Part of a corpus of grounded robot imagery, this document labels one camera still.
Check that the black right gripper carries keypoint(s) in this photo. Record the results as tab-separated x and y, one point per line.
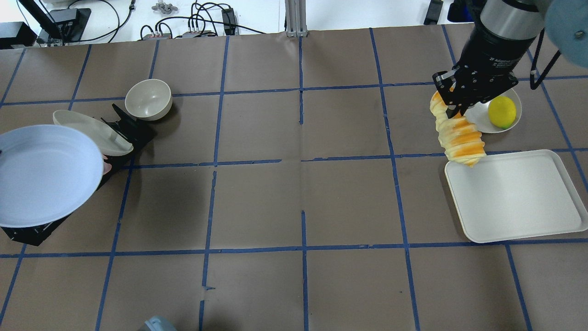
490	51

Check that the orange striped bread roll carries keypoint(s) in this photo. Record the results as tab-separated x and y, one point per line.
460	138

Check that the blue plate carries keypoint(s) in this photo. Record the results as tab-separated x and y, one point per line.
46	173

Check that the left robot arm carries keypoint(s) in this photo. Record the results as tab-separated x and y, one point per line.
157	323

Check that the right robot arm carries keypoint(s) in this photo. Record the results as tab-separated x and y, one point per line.
502	33

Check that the white plate with lemon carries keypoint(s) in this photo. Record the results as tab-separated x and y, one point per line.
478	114

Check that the cream plate in rack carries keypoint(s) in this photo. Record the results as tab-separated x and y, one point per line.
106	138

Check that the pink plate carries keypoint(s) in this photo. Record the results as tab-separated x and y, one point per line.
107	166

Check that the yellow lemon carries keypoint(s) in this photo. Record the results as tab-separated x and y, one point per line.
502	112

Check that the white rectangular tray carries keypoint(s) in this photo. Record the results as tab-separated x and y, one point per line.
515	196

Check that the black power adapter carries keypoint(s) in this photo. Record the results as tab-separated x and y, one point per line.
229	21

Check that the cream bowl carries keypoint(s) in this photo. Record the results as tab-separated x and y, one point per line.
149	100

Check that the black dish rack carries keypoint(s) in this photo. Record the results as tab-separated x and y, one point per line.
135	131

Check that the aluminium frame post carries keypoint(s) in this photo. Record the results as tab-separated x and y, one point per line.
295	18

